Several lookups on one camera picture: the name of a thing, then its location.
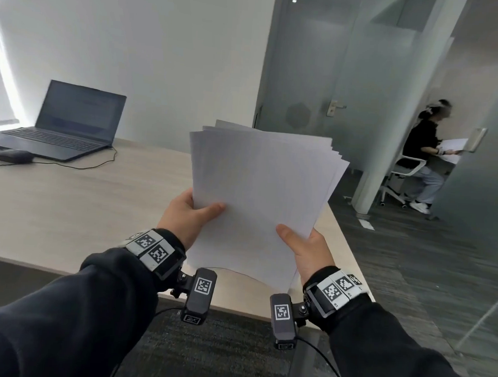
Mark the person's left thumb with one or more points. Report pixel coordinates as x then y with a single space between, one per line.
210 211

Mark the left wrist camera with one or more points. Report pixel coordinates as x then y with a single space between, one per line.
198 294

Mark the stack of white paper sheets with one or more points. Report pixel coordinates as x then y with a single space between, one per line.
261 195

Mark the white office chair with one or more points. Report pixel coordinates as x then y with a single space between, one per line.
401 178

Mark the black computer mouse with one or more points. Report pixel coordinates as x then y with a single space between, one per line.
12 155

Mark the person's right thumb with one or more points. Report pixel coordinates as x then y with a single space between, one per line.
289 238

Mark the left wrist tracker band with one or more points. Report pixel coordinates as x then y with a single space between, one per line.
152 250

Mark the right wrist tracker band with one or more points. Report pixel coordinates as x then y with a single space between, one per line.
335 292

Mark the person's left forearm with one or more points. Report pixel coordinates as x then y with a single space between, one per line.
64 309

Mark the wrist tracker band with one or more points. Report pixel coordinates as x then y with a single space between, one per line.
152 250
335 292

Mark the white paper sheet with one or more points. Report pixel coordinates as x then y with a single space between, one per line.
453 145

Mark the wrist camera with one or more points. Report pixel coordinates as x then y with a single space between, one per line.
284 318
198 294

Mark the person's left hand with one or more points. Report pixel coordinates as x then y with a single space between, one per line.
178 221

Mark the frosted glass door panel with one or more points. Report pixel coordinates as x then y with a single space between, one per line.
483 137

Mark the person's right forearm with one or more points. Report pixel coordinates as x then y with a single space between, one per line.
394 350

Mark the person's right hand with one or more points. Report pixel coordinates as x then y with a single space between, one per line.
308 255

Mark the dark grey laptop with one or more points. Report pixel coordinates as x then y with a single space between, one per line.
63 124

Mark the wooden desk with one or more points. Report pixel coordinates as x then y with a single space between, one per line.
104 211

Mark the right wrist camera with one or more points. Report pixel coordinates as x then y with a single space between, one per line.
284 318

